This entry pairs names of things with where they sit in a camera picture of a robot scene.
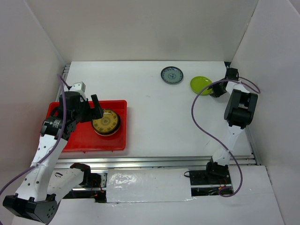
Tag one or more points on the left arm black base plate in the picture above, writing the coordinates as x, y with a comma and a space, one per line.
94, 180

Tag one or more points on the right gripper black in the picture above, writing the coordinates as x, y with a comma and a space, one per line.
216, 93

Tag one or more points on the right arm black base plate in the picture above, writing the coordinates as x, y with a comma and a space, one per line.
201, 178

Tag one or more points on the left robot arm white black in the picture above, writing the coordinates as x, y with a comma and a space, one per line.
37, 198

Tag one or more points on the red plastic bin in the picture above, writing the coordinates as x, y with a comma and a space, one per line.
106, 134

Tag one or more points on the green plate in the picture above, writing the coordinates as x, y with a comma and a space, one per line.
198, 83

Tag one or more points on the white foam cover board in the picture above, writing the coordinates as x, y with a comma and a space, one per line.
147, 186

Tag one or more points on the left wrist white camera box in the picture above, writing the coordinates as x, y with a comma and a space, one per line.
80, 88

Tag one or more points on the black plate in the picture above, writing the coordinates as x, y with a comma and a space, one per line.
118, 127

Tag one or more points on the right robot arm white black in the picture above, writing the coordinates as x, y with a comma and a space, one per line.
239, 113

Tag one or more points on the blue patterned plate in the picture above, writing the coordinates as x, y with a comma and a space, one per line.
171, 75

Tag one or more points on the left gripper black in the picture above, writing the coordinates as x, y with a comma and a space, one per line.
98, 110

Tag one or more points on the yellow patterned plate dark rim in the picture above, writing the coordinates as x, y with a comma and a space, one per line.
106, 122

